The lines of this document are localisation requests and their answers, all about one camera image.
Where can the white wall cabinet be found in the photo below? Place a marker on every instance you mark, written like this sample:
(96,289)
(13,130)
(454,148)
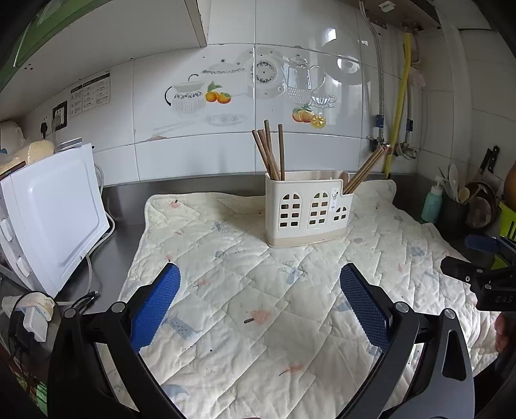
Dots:
(121,24)

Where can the pale kitchen utensil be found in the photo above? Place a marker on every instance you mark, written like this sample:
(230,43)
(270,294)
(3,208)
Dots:
(442,175)

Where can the metal water valve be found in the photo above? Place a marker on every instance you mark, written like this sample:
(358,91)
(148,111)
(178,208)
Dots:
(407,151)

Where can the white quilted printed blanket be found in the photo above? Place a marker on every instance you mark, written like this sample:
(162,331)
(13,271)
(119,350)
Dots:
(242,262)

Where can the black utensil cup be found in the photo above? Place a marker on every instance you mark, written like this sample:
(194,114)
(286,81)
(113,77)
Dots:
(453,211)

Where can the wooden spoon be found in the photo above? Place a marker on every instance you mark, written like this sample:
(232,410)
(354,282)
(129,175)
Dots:
(464,194)

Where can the black wall socket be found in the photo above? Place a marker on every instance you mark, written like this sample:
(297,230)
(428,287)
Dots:
(60,115)

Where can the brown round object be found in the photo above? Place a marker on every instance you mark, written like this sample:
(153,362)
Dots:
(512,181)

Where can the pale yellow cloth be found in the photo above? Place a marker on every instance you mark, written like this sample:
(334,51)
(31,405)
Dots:
(28,155)

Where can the brown wooden chopstick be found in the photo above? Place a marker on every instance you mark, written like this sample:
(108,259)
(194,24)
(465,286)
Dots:
(365,172)
(373,158)
(270,139)
(263,153)
(369,165)
(360,183)
(281,153)
(266,149)
(271,163)

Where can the white electric kettle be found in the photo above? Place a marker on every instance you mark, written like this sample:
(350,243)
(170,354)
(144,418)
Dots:
(10,135)

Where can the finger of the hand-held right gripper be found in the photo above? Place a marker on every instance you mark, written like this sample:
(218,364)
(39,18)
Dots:
(483,241)
(463,269)

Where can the green plastic basket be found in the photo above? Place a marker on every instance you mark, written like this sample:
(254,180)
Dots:
(508,219)

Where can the white power adapter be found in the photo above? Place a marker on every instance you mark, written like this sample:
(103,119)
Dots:
(36,322)

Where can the person's right hand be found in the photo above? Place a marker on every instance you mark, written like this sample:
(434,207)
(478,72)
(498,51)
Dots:
(507,332)

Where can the white plastic chopstick holder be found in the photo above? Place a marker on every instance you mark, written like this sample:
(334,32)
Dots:
(300,231)

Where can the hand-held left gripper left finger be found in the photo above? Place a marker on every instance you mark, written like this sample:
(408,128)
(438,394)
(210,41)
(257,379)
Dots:
(159,306)

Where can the wooden chopsticks bundle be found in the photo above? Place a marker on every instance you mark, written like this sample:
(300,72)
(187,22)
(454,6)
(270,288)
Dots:
(363,178)

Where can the white countertop oven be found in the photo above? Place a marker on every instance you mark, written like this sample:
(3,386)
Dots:
(52,213)

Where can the printed wall label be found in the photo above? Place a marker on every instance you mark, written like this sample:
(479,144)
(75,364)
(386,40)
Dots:
(90,94)

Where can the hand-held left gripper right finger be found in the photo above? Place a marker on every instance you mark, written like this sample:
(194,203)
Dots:
(365,306)

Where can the teal pump bottle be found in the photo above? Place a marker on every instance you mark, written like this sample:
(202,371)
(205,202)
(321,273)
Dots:
(431,207)

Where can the white rice paddle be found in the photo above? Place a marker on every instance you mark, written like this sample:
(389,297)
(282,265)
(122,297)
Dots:
(453,177)

